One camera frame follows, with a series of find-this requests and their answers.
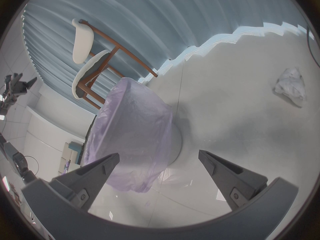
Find white chair with wooden legs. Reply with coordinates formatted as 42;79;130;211
72;18;158;109

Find white trash bin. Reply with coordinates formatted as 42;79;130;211
95;78;183;184

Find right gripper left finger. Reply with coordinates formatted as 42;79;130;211
50;153;120;211

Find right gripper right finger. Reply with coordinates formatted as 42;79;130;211
198;149;268;212

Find purple plastic bag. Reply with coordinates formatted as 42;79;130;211
84;77;173;193

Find pale blue curtain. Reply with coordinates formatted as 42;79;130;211
21;0;315;114

